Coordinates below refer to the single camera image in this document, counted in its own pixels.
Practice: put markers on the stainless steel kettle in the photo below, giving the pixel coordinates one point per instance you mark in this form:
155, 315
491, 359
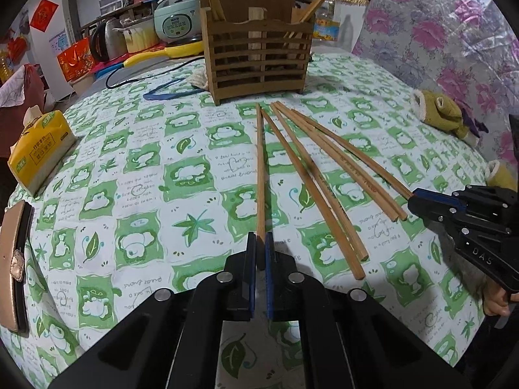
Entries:
107, 40

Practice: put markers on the white refrigerator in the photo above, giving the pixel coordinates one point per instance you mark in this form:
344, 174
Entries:
56, 40

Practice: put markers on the clear plastic bottle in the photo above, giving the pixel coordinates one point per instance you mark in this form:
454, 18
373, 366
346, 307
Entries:
326, 22

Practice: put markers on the yellow oil bottle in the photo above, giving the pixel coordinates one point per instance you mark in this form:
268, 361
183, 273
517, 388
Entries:
5, 67

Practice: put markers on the blue crate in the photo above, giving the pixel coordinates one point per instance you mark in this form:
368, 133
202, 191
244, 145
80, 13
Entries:
109, 69

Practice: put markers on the cream cooking pot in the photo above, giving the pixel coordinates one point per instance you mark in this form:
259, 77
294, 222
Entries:
140, 36

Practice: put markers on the floral plastic sheet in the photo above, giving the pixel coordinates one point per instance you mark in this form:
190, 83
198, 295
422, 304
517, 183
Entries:
438, 28

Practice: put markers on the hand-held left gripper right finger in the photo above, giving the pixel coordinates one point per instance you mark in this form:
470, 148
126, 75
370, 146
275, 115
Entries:
269, 283

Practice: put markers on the brown leather wallet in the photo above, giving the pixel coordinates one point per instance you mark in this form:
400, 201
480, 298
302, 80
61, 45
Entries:
12, 267

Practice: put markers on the chair with red cover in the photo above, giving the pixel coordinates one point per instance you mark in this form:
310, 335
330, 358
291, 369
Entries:
20, 89

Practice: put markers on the purple cloth item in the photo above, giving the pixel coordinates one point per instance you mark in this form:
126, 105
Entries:
476, 123

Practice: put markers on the light green rice cooker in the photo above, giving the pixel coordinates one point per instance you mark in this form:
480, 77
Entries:
176, 20

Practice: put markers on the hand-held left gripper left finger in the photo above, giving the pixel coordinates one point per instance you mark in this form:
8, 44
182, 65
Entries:
252, 283

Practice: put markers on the red diamond paper on refrigerator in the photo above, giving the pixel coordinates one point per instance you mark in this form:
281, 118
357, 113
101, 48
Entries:
43, 15

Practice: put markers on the red gift box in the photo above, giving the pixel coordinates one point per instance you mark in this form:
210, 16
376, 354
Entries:
76, 58

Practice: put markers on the wooden chopstick holder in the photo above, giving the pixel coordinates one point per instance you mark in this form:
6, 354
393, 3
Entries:
257, 56

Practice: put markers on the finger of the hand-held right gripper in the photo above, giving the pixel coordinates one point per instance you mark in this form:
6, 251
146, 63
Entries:
478, 221
486, 198

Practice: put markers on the yellow tissue pack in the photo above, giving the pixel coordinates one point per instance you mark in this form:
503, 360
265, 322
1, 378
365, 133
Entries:
40, 150

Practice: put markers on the person's right hand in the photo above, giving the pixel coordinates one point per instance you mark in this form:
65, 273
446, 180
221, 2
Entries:
495, 300

